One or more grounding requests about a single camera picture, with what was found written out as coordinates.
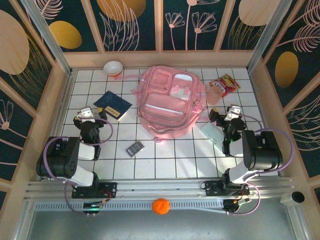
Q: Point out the translucent pink plastic cup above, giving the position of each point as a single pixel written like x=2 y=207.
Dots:
x=214 y=96

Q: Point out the aluminium rail frame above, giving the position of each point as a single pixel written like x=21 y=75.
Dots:
x=160 y=186

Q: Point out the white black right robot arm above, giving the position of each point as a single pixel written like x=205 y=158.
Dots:
x=262 y=150

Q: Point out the red yellow snack bag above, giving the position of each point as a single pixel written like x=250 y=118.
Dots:
x=226 y=83

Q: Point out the small circuit board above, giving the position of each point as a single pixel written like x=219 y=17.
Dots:
x=92 y=205
x=231 y=205

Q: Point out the white orange bowl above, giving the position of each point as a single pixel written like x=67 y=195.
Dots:
x=113 y=67

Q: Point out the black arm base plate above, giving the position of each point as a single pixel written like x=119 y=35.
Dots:
x=212 y=187
x=110 y=187

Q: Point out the pink student backpack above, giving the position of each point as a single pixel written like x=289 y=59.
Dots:
x=162 y=110

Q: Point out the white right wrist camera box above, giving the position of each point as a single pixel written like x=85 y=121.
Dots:
x=233 y=111

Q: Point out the aluminium frame post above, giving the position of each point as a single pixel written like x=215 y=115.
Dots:
x=47 y=37
x=267 y=32

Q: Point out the orange ball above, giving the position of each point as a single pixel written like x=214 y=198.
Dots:
x=161 y=206

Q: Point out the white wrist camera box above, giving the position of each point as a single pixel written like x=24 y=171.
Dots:
x=233 y=111
x=86 y=113

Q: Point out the dark blue book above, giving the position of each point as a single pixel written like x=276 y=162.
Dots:
x=112 y=102

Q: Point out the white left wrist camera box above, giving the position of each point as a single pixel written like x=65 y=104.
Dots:
x=86 y=113

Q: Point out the white black external camera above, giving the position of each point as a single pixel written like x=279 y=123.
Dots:
x=292 y=197

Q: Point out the black grey calculator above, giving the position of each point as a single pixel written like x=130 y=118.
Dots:
x=135 y=148

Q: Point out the translucent pale green case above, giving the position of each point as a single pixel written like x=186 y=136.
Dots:
x=211 y=132

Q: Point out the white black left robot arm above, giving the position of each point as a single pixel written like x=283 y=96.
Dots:
x=57 y=155

